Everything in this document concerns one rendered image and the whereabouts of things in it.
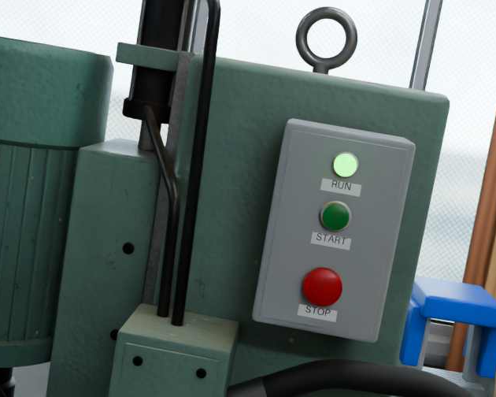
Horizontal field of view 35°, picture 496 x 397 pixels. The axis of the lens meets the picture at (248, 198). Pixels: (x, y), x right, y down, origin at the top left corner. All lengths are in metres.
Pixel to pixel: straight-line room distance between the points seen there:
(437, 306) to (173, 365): 0.96
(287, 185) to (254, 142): 0.07
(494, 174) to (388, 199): 1.51
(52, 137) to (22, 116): 0.03
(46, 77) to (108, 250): 0.17
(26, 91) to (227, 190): 0.20
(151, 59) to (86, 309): 0.24
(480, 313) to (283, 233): 0.98
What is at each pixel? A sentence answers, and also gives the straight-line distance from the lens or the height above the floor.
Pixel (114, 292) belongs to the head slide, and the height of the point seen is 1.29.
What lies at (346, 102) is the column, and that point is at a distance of 0.65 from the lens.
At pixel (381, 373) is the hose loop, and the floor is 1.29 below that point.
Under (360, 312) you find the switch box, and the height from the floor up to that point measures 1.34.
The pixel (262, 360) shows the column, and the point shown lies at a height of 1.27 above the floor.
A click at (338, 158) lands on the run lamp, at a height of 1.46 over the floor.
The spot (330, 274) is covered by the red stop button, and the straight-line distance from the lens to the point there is 0.60.
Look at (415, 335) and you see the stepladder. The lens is 1.55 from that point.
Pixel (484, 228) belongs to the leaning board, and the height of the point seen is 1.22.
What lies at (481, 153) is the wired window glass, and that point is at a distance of 2.29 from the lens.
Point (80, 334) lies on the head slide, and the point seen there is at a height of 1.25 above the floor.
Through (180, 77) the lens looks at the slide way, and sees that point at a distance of 0.70.
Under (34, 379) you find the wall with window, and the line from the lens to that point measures 2.38.
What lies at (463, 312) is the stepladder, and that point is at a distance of 1.54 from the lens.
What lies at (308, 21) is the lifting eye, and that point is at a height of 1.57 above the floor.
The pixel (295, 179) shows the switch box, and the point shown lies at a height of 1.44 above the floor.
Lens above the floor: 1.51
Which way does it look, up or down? 9 degrees down
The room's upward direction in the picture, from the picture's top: 10 degrees clockwise
